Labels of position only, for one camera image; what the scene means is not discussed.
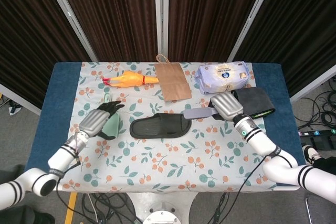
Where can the yellow rubber chicken toy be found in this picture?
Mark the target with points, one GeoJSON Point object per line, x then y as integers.
{"type": "Point", "coordinates": [131, 79]}

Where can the floral print tablecloth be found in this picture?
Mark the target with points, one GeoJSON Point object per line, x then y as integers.
{"type": "Point", "coordinates": [162, 161]}

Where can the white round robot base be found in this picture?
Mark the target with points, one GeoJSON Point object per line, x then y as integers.
{"type": "Point", "coordinates": [162, 218]}

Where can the blue table cover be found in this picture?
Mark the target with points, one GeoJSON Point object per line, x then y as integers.
{"type": "Point", "coordinates": [60, 98]}

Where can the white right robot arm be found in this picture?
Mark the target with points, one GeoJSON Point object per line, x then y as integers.
{"type": "Point", "coordinates": [265, 145]}

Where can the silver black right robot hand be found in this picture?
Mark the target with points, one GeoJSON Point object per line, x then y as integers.
{"type": "Point", "coordinates": [228, 106]}

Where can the black power strip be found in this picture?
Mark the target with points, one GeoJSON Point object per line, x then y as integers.
{"type": "Point", "coordinates": [317, 132]}

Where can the black rubber slipper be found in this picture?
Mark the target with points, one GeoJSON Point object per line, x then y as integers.
{"type": "Point", "coordinates": [147, 129]}

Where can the yellow floor tape strip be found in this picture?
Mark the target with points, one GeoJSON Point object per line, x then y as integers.
{"type": "Point", "coordinates": [70, 208]}

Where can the grey cloth with green edge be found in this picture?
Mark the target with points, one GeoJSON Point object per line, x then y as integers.
{"type": "Point", "coordinates": [256, 100]}

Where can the purple tissue pack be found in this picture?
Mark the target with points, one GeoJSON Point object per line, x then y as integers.
{"type": "Point", "coordinates": [223, 77]}

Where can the black trouser leg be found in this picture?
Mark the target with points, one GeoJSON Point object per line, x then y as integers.
{"type": "Point", "coordinates": [326, 165]}

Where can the mint green plastic dustpan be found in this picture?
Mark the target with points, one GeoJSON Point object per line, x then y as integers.
{"type": "Point", "coordinates": [113, 127]}

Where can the brown paper bag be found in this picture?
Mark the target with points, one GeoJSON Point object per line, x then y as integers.
{"type": "Point", "coordinates": [173, 82]}

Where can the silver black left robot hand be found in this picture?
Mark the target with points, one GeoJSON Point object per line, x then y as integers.
{"type": "Point", "coordinates": [93, 124]}

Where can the black bag on floor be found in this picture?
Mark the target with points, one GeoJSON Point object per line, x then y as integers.
{"type": "Point", "coordinates": [26, 216]}

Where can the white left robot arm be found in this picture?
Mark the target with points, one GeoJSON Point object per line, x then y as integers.
{"type": "Point", "coordinates": [60, 157]}

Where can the black and white sneaker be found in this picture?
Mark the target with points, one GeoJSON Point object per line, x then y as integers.
{"type": "Point", "coordinates": [310, 154]}

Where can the dark ribbed divider panel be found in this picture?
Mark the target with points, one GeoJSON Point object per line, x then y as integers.
{"type": "Point", "coordinates": [26, 37]}
{"type": "Point", "coordinates": [296, 30]}
{"type": "Point", "coordinates": [210, 11]}
{"type": "Point", "coordinates": [113, 14]}

